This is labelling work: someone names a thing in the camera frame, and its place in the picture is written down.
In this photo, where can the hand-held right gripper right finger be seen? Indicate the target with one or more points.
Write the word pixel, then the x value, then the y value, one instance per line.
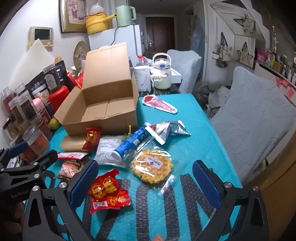
pixel 205 183

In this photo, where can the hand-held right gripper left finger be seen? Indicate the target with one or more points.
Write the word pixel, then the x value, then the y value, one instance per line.
pixel 84 183

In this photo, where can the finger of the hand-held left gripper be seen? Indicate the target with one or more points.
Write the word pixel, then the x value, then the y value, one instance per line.
pixel 17 148
pixel 47 157

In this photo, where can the pink green-edged snack packet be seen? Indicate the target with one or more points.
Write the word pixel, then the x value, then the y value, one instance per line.
pixel 68 171

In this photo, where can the large red snack packet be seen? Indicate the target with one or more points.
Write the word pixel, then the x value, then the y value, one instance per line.
pixel 107 188

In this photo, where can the red white snack packet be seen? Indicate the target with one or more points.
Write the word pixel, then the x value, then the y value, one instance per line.
pixel 71 155

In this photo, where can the green round fruit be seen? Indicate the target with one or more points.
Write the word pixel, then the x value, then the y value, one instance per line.
pixel 54 124

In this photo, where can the white snack pouch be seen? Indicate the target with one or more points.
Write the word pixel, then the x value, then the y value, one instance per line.
pixel 107 148

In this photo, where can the small red snack packet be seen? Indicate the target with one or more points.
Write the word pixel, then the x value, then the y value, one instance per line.
pixel 92 138

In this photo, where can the waffle cookie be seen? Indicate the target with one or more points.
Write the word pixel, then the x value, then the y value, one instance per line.
pixel 151 166

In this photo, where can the blue candy tube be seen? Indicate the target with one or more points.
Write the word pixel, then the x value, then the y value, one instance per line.
pixel 131 143

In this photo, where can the silver foil snack packet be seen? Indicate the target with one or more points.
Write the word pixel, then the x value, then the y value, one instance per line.
pixel 172 129

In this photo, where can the brown cardboard box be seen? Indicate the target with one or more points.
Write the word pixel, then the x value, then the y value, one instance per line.
pixel 99 109

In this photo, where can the cluster of clear plastic jars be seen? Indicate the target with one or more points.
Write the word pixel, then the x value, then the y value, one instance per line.
pixel 25 106

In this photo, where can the pink bottle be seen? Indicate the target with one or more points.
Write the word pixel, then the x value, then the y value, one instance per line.
pixel 40 109

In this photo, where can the teal bubble mat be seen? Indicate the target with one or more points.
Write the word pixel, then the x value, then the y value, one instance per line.
pixel 189 139

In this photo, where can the red plastic container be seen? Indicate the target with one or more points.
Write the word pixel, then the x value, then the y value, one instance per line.
pixel 59 97

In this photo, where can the black pouch with beige label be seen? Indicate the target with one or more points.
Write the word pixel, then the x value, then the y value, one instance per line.
pixel 38 89

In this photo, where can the red gift box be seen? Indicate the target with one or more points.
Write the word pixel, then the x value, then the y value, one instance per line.
pixel 76 80

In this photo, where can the large grey covered chair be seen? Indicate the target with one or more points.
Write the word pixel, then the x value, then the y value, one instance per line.
pixel 254 111

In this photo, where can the white floral bag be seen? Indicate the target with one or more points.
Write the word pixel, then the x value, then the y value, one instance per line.
pixel 219 96

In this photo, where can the white foam board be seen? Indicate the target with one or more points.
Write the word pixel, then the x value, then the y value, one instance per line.
pixel 32 60

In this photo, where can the pink cone-shaped packet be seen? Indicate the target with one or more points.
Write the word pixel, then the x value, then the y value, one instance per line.
pixel 158 103

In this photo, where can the black white patterned cloth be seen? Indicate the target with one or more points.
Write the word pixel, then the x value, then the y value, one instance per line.
pixel 161 91

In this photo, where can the round woven tray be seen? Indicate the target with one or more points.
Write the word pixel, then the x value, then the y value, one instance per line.
pixel 81 53

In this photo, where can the small grey covered chair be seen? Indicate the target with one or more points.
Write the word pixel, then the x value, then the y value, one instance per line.
pixel 187 67

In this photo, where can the white cartoon water bottle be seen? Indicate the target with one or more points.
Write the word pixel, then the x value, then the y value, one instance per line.
pixel 161 74

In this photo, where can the white paper roll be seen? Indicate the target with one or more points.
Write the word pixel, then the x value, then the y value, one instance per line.
pixel 141 77

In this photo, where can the white mini fridge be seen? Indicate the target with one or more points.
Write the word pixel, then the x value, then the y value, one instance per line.
pixel 104 39

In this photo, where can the white canvas tote bag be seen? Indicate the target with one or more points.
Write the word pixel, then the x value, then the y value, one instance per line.
pixel 224 52
pixel 245 55

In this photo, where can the red printed plastic bag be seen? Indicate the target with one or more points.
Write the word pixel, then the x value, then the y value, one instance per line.
pixel 143 60

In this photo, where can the row of shelf bottles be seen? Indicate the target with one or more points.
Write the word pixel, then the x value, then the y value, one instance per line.
pixel 277 61

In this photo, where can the yellow pot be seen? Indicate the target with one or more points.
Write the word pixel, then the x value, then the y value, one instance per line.
pixel 96 24

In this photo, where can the framed flower picture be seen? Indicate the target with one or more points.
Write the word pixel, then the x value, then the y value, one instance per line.
pixel 74 14

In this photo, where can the blue plastic-wrapped panel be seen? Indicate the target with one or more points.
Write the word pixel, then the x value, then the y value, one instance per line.
pixel 197 34

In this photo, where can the dark brown door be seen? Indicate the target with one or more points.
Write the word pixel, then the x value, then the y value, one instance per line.
pixel 160 34

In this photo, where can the clear plastic bag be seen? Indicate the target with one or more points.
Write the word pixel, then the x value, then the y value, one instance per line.
pixel 98 9

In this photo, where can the green electric kettle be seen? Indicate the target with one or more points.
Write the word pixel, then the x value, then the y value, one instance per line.
pixel 123 16

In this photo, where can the beige wall intercom panel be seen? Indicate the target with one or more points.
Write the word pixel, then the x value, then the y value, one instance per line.
pixel 41 34

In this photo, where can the star wall decoration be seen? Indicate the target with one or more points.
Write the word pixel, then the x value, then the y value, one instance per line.
pixel 246 24

